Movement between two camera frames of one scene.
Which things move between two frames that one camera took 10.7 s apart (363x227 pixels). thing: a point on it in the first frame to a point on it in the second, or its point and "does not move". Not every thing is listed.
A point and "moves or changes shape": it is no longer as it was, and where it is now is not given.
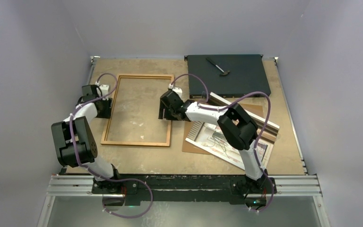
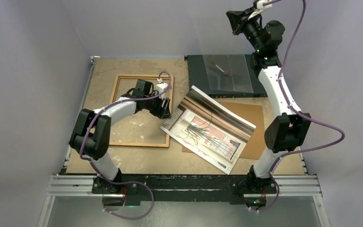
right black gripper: [167, 115] to [239, 20]
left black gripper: [106, 114] to [161, 111]
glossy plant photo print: [210, 135] moves or changes shape
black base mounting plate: [204, 187] does not move
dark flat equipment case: [229, 75] does not move
